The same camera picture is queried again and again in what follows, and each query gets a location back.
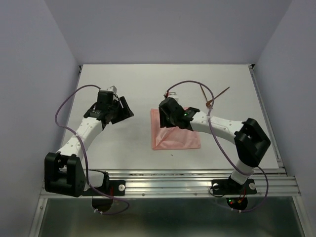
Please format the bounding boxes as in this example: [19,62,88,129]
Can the pink cloth napkin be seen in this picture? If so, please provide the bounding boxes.
[151,109,201,151]

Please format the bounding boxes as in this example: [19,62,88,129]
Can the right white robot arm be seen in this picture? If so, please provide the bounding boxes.
[158,97,271,193]

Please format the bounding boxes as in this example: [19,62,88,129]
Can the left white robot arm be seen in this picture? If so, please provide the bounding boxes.
[44,86,134,197]

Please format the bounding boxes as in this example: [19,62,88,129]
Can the brown wooden fork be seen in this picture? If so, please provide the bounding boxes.
[205,87,230,109]

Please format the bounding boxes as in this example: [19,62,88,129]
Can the brown wooden knife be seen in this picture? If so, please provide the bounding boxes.
[200,85,208,102]

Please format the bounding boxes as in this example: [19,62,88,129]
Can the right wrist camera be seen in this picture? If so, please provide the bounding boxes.
[166,92,179,102]

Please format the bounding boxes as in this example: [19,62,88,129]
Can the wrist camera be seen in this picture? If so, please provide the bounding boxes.
[106,85,117,94]
[166,92,179,102]

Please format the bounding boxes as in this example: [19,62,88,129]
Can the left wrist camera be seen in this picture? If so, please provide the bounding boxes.
[106,85,117,94]

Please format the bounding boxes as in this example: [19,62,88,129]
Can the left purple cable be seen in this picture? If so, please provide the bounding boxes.
[54,84,130,215]

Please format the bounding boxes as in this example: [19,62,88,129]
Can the purple cable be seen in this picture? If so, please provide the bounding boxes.
[54,84,130,215]
[165,80,270,213]

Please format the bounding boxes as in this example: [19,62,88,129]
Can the aluminium rail frame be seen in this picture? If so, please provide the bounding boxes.
[31,64,313,237]

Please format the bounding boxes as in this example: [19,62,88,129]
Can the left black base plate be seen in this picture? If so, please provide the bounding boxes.
[82,180,126,197]

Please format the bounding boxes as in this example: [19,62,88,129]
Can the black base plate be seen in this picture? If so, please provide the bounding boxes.
[82,180,126,197]
[210,178,257,196]

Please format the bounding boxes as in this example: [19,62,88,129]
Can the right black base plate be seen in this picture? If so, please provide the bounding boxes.
[210,178,257,196]

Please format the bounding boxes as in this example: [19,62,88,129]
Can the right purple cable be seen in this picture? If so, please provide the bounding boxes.
[165,80,270,213]

